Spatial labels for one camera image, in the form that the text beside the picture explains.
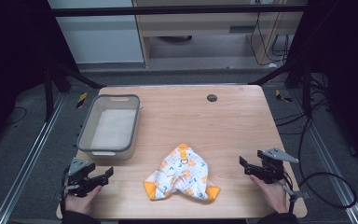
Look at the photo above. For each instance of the grey round table grommet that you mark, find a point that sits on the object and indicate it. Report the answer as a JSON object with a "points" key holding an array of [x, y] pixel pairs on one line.
{"points": [[212, 98]]}

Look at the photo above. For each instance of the black metal stand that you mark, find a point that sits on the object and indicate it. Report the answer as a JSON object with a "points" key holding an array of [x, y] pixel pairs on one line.
{"points": [[51, 90], [304, 81]]}

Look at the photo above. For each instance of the white orange printed baby cloth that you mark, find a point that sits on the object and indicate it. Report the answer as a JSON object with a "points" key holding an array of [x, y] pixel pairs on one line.
{"points": [[181, 174]]}

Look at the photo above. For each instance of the yellow black tape strip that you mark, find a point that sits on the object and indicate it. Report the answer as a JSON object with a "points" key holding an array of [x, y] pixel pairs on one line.
{"points": [[282, 95], [81, 99]]}

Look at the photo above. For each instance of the person's right hand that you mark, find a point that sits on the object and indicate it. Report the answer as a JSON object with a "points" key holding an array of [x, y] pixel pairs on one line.
{"points": [[272, 194]]}

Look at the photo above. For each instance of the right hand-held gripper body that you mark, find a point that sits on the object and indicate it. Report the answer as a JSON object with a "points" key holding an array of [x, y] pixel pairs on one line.
{"points": [[272, 165]]}

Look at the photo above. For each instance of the light wooden desk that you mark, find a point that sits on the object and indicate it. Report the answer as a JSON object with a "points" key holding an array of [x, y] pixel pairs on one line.
{"points": [[199, 26]]}

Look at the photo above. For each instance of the grey rimmed white plastic basket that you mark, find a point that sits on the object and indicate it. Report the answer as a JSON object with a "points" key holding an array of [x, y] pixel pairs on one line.
{"points": [[113, 129]]}

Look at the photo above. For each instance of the black horizontal frame bar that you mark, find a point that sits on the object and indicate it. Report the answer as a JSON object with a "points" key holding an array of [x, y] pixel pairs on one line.
{"points": [[167, 11]]}

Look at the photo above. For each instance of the white cabinet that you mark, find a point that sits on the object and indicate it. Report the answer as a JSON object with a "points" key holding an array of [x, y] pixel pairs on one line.
{"points": [[99, 34]]}

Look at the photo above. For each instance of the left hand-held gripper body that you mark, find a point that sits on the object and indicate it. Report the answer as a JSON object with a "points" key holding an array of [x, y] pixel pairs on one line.
{"points": [[79, 174]]}

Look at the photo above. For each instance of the aluminium floor rail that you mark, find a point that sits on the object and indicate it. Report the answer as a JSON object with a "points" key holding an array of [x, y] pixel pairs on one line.
{"points": [[28, 161], [329, 155]]}

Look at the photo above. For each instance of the person's left hand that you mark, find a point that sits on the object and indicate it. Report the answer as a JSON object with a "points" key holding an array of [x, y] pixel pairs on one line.
{"points": [[80, 202]]}

